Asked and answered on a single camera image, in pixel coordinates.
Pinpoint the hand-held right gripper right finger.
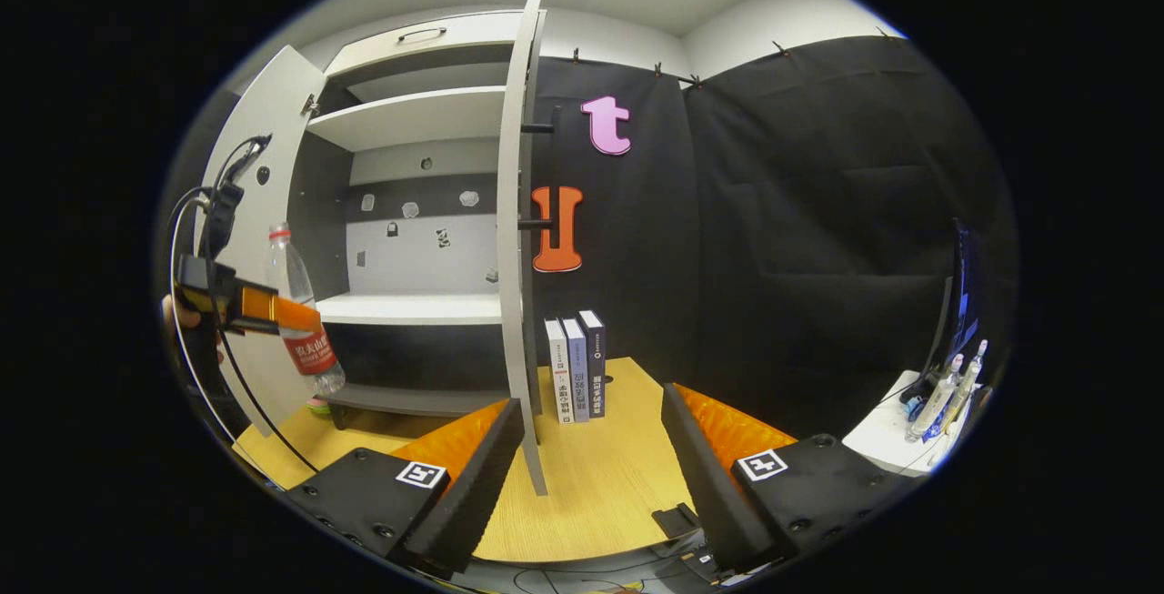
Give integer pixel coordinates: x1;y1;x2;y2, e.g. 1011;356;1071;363
660;383;915;577

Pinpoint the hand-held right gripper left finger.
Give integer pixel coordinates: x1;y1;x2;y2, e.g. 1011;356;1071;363
286;397;527;581

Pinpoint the clear red label water bottle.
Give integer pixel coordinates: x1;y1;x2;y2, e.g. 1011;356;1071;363
266;223;346;397

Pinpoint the white cabinet door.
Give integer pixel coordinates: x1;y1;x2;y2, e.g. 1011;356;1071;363
497;0;552;497
196;45;328;438

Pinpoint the white book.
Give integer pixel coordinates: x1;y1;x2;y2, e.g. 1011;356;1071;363
545;318;575;425

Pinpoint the pale grey book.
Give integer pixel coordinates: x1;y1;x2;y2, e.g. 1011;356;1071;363
561;317;590;423

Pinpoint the white cabinet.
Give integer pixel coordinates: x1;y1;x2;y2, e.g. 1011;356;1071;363
286;10;547;431

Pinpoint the clear slim bottle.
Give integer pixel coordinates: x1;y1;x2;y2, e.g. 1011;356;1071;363
905;354;965;443
923;339;988;440

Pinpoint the black backdrop cloth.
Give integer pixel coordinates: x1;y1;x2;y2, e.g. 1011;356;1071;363
159;35;1015;449

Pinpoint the white cabinet drawer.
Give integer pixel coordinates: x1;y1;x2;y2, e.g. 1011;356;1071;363
325;12;547;76

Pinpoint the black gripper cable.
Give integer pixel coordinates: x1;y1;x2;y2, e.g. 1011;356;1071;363
166;133;321;477

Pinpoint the black right door handle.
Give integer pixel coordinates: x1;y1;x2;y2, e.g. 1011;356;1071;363
518;106;560;233

